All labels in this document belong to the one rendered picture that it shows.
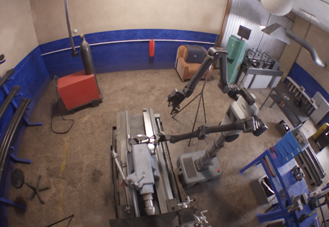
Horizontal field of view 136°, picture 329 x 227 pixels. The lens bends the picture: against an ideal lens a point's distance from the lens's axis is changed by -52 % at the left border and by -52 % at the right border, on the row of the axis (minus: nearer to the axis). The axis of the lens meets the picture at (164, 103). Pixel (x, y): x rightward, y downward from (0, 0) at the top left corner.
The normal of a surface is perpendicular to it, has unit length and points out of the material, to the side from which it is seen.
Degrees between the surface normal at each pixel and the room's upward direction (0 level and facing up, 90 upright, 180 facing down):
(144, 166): 0
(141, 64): 90
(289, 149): 90
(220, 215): 0
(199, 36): 90
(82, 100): 90
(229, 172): 0
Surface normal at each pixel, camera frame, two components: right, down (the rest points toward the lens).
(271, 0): -0.71, 0.70
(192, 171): 0.09, -0.71
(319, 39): -0.97, 0.08
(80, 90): 0.53, 0.62
